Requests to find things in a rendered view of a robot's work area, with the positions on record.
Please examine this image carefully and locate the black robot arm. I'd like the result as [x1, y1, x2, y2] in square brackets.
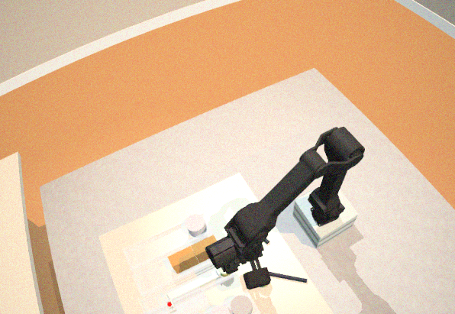
[205, 127, 365, 274]

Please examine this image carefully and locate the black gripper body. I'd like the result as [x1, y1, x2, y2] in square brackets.
[240, 244, 271, 290]

